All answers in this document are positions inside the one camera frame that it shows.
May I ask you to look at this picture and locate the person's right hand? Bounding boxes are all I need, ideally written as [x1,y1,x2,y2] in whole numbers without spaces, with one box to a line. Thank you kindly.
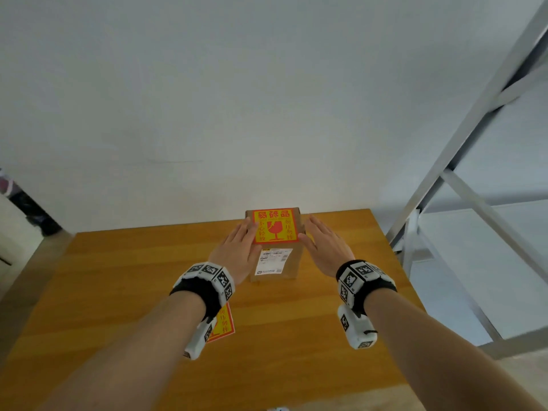
[298,214,356,279]

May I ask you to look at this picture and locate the person's left hand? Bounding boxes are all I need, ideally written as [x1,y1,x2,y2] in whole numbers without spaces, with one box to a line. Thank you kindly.
[208,217,263,284]

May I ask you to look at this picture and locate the person's right forearm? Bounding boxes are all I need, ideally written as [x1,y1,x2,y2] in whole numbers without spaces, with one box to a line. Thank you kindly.
[364,288,545,411]

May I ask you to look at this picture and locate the person's left forearm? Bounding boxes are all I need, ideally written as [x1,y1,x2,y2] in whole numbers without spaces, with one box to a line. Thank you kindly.
[39,290,209,411]

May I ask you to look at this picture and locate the cardboard box with stickers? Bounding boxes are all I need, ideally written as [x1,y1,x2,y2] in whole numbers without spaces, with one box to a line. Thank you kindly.
[245,208,306,284]

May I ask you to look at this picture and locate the red and yellow sticker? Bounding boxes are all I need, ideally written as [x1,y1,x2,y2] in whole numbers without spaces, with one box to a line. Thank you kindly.
[205,302,236,344]

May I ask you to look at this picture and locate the dark object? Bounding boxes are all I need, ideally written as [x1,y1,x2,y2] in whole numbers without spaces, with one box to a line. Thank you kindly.
[0,167,63,237]

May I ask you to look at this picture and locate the white cabinet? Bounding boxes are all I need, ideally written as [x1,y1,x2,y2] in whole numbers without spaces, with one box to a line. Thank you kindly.
[0,194,46,298]

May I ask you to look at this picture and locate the left wrist camera with markers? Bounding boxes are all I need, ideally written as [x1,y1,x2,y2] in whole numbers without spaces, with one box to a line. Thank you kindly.
[170,261,235,361]

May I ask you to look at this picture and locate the wrist camera with markers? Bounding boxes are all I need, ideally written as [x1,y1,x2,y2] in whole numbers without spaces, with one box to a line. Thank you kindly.
[335,259,398,351]
[170,261,235,361]

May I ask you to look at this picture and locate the right wrist camera with markers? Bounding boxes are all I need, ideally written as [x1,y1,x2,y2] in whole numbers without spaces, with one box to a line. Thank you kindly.
[335,259,398,351]

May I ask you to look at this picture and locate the grey metal frame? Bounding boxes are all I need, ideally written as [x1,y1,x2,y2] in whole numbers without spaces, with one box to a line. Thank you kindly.
[385,0,548,360]

